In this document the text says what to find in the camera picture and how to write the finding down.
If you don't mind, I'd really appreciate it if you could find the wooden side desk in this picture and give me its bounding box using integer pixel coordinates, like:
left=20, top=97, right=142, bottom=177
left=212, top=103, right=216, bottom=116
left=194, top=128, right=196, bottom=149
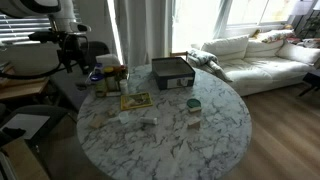
left=0, top=77, right=49, bottom=101

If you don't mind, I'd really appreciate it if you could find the white sofa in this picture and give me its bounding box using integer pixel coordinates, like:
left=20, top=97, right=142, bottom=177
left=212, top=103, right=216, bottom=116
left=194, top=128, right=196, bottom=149
left=187, top=35, right=320, bottom=96

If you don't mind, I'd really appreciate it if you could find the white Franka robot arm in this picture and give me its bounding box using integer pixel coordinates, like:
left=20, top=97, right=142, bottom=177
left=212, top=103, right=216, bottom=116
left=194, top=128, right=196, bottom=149
left=0, top=0, right=91, bottom=74

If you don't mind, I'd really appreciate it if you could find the wooden block under lid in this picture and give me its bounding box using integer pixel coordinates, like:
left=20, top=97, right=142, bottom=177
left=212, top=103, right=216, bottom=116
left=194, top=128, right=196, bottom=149
left=189, top=106, right=202, bottom=113

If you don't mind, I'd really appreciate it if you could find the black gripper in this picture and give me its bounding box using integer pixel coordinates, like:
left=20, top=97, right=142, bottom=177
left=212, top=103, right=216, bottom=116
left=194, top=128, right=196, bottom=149
left=57, top=33, right=89, bottom=74

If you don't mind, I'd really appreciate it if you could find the dark coffee table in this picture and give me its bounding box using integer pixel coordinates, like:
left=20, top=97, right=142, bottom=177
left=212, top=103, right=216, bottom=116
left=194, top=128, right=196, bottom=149
left=299, top=69, right=320, bottom=97

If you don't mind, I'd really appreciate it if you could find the wooden block right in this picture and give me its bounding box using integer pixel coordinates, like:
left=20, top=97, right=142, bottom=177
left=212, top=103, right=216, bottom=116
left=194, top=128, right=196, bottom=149
left=187, top=117, right=201, bottom=129

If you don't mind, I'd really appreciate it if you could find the grey chair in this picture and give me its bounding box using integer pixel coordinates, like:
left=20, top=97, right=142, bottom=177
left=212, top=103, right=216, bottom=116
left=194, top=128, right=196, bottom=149
left=0, top=105, right=68, bottom=152

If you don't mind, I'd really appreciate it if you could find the white curtain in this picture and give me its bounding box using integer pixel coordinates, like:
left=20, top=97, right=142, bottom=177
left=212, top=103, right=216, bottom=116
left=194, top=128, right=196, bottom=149
left=106, top=0, right=175, bottom=67

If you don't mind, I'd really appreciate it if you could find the yellow framed picture book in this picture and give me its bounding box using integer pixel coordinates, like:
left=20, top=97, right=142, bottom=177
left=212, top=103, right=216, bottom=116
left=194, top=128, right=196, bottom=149
left=120, top=92, right=153, bottom=111

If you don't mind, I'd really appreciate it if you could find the floral cushion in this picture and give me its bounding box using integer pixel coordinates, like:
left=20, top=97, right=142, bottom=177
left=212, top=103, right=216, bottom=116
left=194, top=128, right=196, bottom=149
left=253, top=29, right=295, bottom=43

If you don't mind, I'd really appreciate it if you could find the green round lid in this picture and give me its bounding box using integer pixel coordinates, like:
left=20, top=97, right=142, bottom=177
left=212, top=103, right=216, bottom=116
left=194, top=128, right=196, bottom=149
left=187, top=98, right=201, bottom=108

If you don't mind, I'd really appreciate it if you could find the blue lid container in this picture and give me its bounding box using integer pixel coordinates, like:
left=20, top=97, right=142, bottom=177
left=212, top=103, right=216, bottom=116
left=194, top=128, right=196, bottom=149
left=90, top=74, right=107, bottom=97

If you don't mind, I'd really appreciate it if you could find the folded grey blanket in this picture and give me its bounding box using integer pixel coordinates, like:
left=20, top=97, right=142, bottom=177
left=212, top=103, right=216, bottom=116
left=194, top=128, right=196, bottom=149
left=187, top=49, right=232, bottom=82

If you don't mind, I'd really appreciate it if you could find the white small rectangular box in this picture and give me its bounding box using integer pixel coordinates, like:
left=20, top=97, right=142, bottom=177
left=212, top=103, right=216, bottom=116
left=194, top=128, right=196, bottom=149
left=140, top=117, right=158, bottom=125

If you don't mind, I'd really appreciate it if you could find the white pill bottle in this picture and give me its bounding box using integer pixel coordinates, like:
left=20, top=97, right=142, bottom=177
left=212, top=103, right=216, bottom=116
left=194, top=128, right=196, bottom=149
left=119, top=79, right=129, bottom=94

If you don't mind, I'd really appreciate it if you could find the dark blue open box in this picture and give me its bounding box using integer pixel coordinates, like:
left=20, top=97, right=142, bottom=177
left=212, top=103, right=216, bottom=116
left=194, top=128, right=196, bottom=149
left=152, top=57, right=195, bottom=90

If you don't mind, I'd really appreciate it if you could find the clear bin of bottles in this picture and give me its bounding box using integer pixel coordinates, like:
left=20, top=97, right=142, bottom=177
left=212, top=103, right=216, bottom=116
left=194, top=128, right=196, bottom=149
left=86, top=63, right=129, bottom=97

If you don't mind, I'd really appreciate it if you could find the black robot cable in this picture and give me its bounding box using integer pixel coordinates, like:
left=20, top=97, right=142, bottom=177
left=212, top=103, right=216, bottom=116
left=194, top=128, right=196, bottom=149
left=0, top=33, right=91, bottom=81

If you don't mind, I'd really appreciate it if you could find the large wooden block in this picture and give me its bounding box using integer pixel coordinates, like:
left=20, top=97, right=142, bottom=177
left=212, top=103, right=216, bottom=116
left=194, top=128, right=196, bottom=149
left=89, top=115, right=105, bottom=129

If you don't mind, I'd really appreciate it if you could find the small wooden block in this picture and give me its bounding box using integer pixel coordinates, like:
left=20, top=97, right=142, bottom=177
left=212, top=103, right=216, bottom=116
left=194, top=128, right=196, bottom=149
left=107, top=109, right=116, bottom=117

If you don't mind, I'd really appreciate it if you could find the yellow lid jar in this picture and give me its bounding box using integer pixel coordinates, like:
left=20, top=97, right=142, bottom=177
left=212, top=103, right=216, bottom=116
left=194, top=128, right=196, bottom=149
left=104, top=66, right=116, bottom=91

